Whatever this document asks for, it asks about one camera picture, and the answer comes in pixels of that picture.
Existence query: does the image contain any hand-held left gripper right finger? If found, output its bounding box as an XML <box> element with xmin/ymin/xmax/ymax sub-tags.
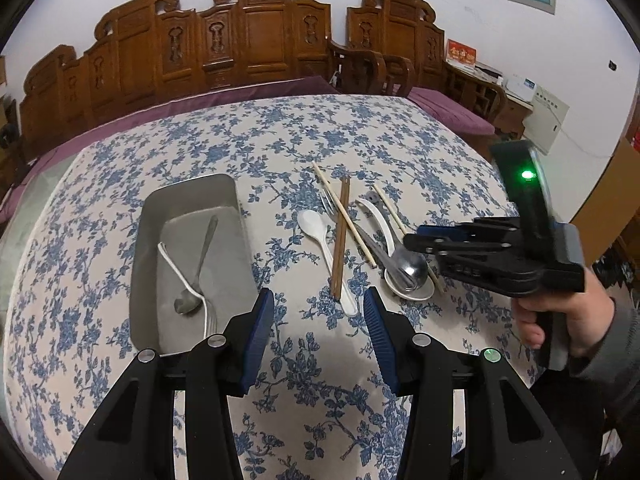
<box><xmin>363</xmin><ymin>287</ymin><xmax>583</xmax><ymax>480</ymax></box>

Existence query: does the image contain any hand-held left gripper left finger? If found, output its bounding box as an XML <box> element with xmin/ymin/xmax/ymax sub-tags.
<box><xmin>57</xmin><ymin>289</ymin><xmax>275</xmax><ymax>480</ymax></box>

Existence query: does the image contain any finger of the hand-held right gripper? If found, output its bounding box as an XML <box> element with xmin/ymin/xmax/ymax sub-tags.
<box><xmin>416</xmin><ymin>217</ymin><xmax>522</xmax><ymax>243</ymax></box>
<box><xmin>402</xmin><ymin>234</ymin><xmax>540</xmax><ymax>297</ymax></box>

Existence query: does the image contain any metal spoon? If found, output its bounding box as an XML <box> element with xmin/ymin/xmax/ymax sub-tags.
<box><xmin>173</xmin><ymin>215</ymin><xmax>220</xmax><ymax>316</ymax></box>
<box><xmin>365</xmin><ymin>190</ymin><xmax>430</xmax><ymax>291</ymax></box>

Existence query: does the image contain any white ceramic spoon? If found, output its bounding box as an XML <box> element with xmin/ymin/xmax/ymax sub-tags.
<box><xmin>356</xmin><ymin>198</ymin><xmax>437</xmax><ymax>302</ymax></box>

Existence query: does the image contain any metal tray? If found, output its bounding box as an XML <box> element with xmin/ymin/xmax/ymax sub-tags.
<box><xmin>129</xmin><ymin>174</ymin><xmax>262</xmax><ymax>357</ymax></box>

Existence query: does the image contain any white plastic fork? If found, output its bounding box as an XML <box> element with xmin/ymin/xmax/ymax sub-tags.
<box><xmin>157</xmin><ymin>242</ymin><xmax>219</xmax><ymax>337</ymax></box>

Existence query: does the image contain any metal fork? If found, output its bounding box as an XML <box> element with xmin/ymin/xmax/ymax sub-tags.
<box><xmin>319</xmin><ymin>190</ymin><xmax>401</xmax><ymax>273</ymax></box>

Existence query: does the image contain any white plastic spoon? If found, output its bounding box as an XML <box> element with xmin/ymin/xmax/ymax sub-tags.
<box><xmin>298</xmin><ymin>210</ymin><xmax>360</xmax><ymax>317</ymax></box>

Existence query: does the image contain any person's right forearm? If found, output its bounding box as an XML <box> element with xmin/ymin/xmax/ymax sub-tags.
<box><xmin>569</xmin><ymin>297</ymin><xmax>640</xmax><ymax>413</ymax></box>

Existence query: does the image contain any person's right hand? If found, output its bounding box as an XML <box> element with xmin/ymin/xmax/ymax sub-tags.
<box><xmin>514</xmin><ymin>269</ymin><xmax>617</xmax><ymax>361</ymax></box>

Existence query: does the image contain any brown wooden board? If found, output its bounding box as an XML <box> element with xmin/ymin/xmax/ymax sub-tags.
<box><xmin>569</xmin><ymin>136</ymin><xmax>640</xmax><ymax>261</ymax></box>

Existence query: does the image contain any white electrical cabinet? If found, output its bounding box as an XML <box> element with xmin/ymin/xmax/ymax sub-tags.
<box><xmin>521</xmin><ymin>87</ymin><xmax>571</xmax><ymax>157</ymax></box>

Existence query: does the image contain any purple armchair cushion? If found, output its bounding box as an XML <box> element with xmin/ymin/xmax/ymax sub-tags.
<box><xmin>407</xmin><ymin>86</ymin><xmax>497</xmax><ymax>137</ymax></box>

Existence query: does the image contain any white device box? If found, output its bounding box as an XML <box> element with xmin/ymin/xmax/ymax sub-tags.
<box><xmin>504</xmin><ymin>74</ymin><xmax>540</xmax><ymax>107</ymax></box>

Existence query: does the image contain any wooden side table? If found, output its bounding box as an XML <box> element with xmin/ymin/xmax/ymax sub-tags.
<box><xmin>444</xmin><ymin>59</ymin><xmax>535</xmax><ymax>138</ymax></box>

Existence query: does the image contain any stack of papers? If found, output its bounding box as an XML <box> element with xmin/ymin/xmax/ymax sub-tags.
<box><xmin>471</xmin><ymin>61</ymin><xmax>507</xmax><ymax>82</ymax></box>

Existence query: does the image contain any red desk calendar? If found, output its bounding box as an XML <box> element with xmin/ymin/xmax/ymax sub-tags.
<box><xmin>446</xmin><ymin>39</ymin><xmax>477</xmax><ymax>66</ymax></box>

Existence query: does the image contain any blue floral tablecloth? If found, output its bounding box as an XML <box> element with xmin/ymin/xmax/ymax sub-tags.
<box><xmin>2</xmin><ymin>94</ymin><xmax>551</xmax><ymax>480</ymax></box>

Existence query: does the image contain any carved wooden armchair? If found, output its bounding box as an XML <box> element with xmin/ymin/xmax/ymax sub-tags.
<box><xmin>345</xmin><ymin>0</ymin><xmax>447</xmax><ymax>100</ymax></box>

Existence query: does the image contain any purple sofa cushion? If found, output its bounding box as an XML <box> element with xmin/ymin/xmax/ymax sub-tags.
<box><xmin>0</xmin><ymin>76</ymin><xmax>342</xmax><ymax>223</ymax></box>

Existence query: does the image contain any carved wooden sofa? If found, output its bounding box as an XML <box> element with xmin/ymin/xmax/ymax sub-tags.
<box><xmin>17</xmin><ymin>0</ymin><xmax>388</xmax><ymax>163</ymax></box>

